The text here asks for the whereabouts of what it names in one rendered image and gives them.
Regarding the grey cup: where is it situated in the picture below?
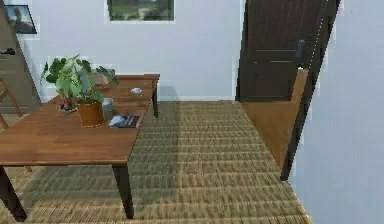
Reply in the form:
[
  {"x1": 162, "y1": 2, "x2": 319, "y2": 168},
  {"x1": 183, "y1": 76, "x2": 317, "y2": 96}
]
[{"x1": 102, "y1": 97, "x2": 115, "y2": 118}]

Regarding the beige box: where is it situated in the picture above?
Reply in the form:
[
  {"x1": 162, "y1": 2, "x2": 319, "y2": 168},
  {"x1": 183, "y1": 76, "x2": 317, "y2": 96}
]
[{"x1": 92, "y1": 69, "x2": 116, "y2": 86}]

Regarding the dark brown room door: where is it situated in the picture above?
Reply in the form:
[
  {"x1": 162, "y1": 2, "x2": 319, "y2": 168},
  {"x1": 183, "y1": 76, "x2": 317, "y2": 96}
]
[{"x1": 235, "y1": 0, "x2": 342, "y2": 182}]

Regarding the green plant in orange pot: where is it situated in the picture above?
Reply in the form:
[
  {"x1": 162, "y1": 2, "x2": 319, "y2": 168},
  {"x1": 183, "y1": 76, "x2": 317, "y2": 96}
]
[{"x1": 40, "y1": 55, "x2": 120, "y2": 128}]

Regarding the green framed landscape picture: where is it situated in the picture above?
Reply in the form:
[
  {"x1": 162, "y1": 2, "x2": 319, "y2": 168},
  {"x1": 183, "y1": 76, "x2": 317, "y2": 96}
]
[{"x1": 106, "y1": 0, "x2": 176, "y2": 23}]

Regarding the bowl with red fruit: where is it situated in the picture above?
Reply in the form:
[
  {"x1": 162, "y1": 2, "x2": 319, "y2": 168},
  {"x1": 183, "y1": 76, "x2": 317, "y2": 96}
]
[{"x1": 57, "y1": 100, "x2": 79, "y2": 114}]

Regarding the brown wooden table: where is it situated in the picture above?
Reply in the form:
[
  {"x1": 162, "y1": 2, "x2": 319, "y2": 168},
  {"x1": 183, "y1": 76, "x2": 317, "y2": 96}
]
[{"x1": 0, "y1": 73, "x2": 161, "y2": 222}]

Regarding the grey-brown room door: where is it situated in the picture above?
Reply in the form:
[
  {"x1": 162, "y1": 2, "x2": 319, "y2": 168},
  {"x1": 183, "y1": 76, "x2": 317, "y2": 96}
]
[{"x1": 0, "y1": 6, "x2": 42, "y2": 114}]

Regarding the brown wooden chair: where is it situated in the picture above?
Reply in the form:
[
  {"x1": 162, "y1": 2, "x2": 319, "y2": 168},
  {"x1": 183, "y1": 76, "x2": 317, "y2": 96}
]
[{"x1": 0, "y1": 79, "x2": 33, "y2": 173}]

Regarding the dark framed picture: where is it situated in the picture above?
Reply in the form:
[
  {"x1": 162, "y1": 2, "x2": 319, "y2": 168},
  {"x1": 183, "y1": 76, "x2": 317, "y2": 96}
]
[{"x1": 4, "y1": 4, "x2": 38, "y2": 35}]

